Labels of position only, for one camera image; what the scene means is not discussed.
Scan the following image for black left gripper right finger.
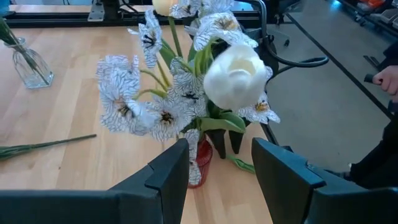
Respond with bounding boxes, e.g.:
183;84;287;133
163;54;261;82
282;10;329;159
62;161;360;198
251;138;398;224

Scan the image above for black handle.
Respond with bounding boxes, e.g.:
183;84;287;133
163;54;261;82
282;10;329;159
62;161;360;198
363;73;383;84

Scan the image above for red ribbed glass vase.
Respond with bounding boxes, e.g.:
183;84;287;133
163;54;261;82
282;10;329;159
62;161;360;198
186;136;214;189

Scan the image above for person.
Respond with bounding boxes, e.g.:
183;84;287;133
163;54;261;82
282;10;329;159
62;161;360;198
323;40;398;190

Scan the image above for white artificial tulip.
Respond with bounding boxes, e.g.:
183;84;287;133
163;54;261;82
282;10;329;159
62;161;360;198
186;43;269;141

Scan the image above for silver metal bracket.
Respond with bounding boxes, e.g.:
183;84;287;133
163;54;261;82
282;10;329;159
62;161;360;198
88;0;106;22

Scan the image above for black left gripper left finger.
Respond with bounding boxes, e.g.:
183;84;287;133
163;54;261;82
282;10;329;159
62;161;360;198
0;138;190;224

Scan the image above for clear glass vase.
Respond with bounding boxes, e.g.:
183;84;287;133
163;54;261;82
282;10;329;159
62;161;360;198
3;37;55;90

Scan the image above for green stems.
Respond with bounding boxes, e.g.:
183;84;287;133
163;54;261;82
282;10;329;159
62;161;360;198
151;0;186;60

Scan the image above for white artificial flower bunch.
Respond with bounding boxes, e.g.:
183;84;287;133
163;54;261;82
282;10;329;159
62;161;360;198
0;133;98;162
95;0;281;186

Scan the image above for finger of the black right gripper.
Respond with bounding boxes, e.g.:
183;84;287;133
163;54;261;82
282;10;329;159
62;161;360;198
206;129;226;160
228;130;247;155

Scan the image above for person's hand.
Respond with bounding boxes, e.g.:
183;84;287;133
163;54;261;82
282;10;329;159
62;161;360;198
372;64;398;97

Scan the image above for black equipment rack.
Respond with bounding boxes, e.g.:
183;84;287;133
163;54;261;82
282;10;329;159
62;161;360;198
337;0;398;39

